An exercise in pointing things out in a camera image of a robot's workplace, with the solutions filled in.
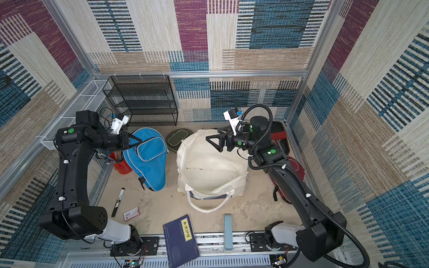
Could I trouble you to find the black marker pen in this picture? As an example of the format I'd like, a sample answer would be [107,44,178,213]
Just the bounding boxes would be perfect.
[111,188,125,217]

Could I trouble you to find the small red white card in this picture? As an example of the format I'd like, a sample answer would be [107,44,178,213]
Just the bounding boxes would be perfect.
[124,207,140,222]

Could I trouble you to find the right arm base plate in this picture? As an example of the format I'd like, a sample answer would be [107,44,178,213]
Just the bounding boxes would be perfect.
[245,231,297,252]

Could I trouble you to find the white wire mesh basket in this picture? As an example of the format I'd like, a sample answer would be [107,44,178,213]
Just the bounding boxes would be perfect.
[40,80,107,150]

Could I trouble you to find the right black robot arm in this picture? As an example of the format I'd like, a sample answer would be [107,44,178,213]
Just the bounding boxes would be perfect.
[206,116,346,267]

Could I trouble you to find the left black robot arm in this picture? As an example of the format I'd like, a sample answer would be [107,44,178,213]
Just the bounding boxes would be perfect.
[38,110,142,246]

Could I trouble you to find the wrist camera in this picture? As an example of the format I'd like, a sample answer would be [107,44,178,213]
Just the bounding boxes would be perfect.
[109,113,130,135]
[223,108,243,136]

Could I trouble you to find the dark blue book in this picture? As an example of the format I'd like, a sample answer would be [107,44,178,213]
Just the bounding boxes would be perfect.
[163,214,200,268]

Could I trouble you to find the light blue eraser block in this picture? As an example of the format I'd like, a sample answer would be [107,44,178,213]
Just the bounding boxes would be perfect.
[223,214,233,252]

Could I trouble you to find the white canvas tote bag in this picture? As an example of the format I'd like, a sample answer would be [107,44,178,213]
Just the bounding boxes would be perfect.
[176,129,249,213]

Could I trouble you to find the black red mesh case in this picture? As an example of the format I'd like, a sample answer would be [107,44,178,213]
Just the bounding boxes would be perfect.
[270,121,290,155]

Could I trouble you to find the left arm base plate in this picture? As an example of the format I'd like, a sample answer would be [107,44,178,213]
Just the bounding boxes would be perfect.
[110,236,160,258]

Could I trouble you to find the red pencil cup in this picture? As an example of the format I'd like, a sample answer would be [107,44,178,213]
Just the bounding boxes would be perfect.
[108,152,132,175]

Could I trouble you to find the black wire mesh shelf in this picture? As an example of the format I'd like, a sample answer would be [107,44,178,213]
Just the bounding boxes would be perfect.
[102,75,178,127]

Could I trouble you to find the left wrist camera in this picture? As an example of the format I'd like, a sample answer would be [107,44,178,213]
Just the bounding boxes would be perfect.
[109,113,130,135]

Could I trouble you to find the maroon paddle cover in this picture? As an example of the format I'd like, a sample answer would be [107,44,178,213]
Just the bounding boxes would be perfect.
[268,156,306,204]

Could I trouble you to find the olive green paddle cover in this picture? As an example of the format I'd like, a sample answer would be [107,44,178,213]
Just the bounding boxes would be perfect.
[164,128,194,152]

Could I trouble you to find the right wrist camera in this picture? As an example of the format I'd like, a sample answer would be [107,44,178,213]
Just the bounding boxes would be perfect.
[223,108,243,136]

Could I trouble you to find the blue paddle cover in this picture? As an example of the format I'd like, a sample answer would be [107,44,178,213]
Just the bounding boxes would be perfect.
[123,127,168,192]

